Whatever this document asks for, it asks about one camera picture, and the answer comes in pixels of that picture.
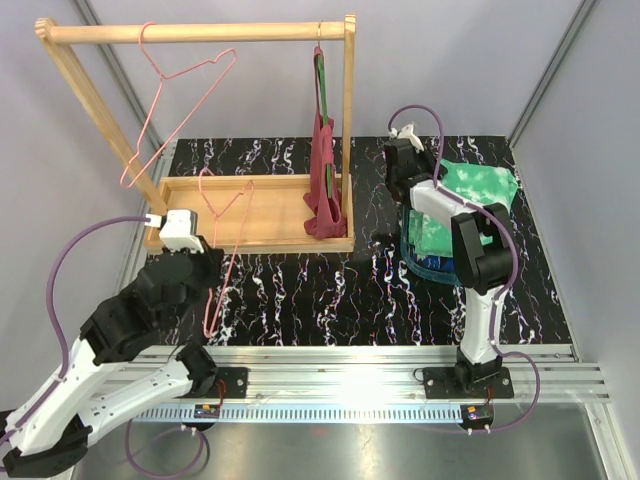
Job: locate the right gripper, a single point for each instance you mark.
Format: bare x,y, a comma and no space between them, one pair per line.
427,159

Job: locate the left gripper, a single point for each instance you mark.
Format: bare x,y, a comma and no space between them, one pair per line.
212,259

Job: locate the green white patterned trousers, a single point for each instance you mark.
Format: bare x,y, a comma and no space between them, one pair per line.
480,184

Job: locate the blue patterned trousers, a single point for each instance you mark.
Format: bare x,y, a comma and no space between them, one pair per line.
438,263

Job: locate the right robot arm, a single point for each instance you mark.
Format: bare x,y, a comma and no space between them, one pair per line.
482,243

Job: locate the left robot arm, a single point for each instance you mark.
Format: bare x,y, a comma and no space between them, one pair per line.
47,438

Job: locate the green plastic hanger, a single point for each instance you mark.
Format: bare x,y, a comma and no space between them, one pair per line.
321,99

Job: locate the blue transparent plastic basin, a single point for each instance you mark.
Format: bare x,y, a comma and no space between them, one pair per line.
410,256

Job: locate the maroon tank top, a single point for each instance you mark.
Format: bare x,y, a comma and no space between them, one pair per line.
328,220

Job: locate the wooden clothes rack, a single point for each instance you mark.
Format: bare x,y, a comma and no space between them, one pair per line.
275,225

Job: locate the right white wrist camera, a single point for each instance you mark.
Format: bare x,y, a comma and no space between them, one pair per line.
407,133

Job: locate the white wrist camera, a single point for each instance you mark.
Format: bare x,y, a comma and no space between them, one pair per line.
407,133
177,232

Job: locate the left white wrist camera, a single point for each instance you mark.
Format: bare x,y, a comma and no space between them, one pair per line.
177,232

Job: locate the aluminium mounting rail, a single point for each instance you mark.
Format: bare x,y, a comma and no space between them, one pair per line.
347,385

